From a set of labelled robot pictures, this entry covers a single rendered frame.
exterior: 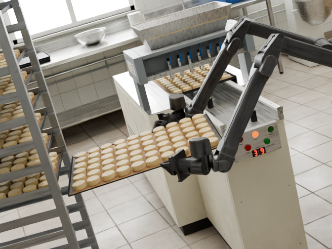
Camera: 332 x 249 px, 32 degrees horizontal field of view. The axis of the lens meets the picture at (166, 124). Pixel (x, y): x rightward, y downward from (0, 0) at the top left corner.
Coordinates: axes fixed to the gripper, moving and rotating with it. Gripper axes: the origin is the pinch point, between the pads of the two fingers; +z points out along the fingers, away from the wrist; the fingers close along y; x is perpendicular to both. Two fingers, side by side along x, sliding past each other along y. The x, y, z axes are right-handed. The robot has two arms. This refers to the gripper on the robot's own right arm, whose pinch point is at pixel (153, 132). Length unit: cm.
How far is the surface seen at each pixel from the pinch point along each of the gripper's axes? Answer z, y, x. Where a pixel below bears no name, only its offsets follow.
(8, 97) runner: 58, 41, -3
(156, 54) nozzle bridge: -73, 12, -53
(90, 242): 29, -42, -30
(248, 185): -42, -48, 11
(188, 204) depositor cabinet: -67, -83, -56
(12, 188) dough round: 61, 6, -18
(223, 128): -34.8, -14.4, 9.7
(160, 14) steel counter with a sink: -329, -20, -267
